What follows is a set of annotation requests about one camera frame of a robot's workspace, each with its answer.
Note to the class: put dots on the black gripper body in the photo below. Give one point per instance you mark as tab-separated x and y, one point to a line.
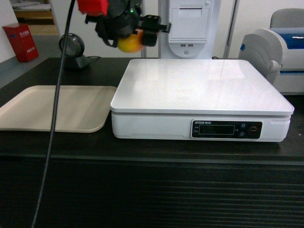
120	22

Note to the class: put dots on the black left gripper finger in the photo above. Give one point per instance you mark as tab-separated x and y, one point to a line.
149	37

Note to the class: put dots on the red yellow mango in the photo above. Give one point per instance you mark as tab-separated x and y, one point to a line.
133	43

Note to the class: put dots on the white checkout scale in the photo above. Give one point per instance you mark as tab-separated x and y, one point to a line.
220	100

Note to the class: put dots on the white receipt printer kiosk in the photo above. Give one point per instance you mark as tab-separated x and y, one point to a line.
193	30

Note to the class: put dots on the dark round barcode scanner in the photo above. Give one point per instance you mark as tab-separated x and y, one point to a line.
75	58

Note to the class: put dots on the beige plastic tray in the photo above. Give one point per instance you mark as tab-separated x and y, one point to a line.
80	109

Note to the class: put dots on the red fire extinguisher box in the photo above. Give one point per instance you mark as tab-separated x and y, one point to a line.
21	41

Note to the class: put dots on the white blue label printer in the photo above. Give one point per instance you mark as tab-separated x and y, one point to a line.
278	54

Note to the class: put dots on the grey chair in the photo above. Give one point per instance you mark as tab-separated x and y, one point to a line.
287	18

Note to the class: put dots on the red camera mount block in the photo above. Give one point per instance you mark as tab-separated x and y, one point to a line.
93	7

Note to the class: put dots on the grey partition post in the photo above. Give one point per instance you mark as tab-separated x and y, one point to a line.
231	28

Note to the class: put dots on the wooden bed frame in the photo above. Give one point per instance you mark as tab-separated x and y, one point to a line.
33	12

